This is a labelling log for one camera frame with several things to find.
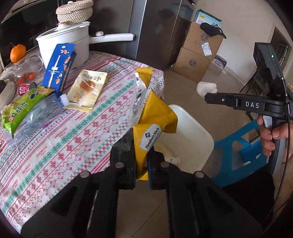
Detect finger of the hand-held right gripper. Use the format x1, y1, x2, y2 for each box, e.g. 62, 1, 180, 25
204, 92, 237, 108

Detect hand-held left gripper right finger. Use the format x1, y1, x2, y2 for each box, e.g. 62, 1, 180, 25
148, 149, 264, 238

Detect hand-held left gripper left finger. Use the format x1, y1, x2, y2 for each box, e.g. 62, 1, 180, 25
22, 129, 138, 238

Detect white tissue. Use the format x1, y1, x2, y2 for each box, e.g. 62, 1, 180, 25
196, 81, 217, 99

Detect white plastic bin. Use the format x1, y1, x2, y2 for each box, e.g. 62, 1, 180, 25
156, 105, 214, 172

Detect yellow snack bag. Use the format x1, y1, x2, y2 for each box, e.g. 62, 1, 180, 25
131, 67, 178, 181

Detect beige snack pouch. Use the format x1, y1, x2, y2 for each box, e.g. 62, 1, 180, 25
65, 69, 108, 112

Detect clear plastic bottle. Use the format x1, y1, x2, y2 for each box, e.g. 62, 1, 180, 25
2, 93, 69, 147

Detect blue carton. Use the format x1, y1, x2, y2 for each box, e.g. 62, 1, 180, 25
42, 43, 77, 96

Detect green snack bag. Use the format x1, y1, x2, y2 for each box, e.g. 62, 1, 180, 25
1, 86, 55, 134

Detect person's right hand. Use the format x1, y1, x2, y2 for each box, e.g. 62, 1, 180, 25
257, 114, 293, 159

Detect dark cabinet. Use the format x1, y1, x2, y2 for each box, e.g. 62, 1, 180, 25
270, 26, 290, 67

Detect blue and white box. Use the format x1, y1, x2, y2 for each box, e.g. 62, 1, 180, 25
212, 55, 227, 70
195, 10, 222, 29

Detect large cardboard box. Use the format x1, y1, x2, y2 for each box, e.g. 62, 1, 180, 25
173, 47, 214, 83
183, 22, 223, 62

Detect blue plastic stool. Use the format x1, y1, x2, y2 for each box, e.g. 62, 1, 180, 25
211, 120, 273, 188

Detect patterned tablecloth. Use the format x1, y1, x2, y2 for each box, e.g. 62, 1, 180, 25
0, 50, 165, 229

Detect black bag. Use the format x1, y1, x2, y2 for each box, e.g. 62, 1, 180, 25
200, 22, 227, 39

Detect dark grey refrigerator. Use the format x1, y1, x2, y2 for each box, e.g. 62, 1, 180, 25
89, 0, 199, 69

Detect person's dark trousers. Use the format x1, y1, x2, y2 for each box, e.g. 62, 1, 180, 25
221, 168, 276, 231

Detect red can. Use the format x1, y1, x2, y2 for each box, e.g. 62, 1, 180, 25
18, 82, 38, 96

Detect white electric pot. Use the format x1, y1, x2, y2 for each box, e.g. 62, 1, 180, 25
36, 21, 134, 69

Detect glass jar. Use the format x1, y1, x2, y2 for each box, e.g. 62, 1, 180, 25
12, 55, 45, 86

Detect white bowl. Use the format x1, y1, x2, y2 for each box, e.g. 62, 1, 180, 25
0, 78, 17, 108

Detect orange fruit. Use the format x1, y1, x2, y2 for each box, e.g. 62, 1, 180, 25
10, 44, 26, 63

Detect black microwave oven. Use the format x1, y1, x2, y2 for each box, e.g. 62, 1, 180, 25
0, 5, 60, 69

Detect black cable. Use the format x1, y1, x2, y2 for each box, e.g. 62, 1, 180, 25
270, 78, 292, 220

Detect woven rope basket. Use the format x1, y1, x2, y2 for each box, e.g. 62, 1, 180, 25
56, 1, 93, 25

